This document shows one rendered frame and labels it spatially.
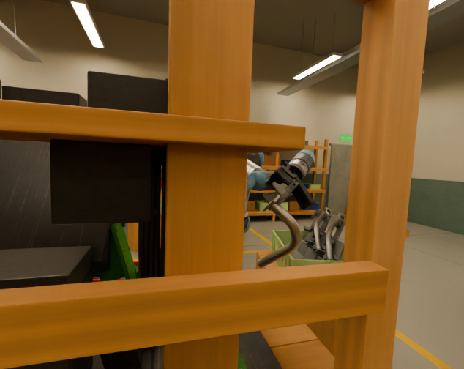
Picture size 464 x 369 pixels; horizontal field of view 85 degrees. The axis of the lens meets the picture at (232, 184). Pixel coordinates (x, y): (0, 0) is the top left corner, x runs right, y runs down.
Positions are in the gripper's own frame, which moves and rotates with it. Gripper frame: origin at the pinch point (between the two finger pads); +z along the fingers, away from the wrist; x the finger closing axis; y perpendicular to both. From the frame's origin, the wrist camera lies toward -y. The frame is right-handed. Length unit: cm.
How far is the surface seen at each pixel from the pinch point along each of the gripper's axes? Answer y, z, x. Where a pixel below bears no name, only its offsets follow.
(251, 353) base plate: -25.2, 23.1, -29.7
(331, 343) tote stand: -78, -30, -69
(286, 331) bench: -34.7, 6.4, -33.9
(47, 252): 33, 45, -22
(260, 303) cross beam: -6.6, 34.0, 10.2
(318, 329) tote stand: -67, -29, -66
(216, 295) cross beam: 0.2, 38.5, 9.7
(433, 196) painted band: -333, -681, -177
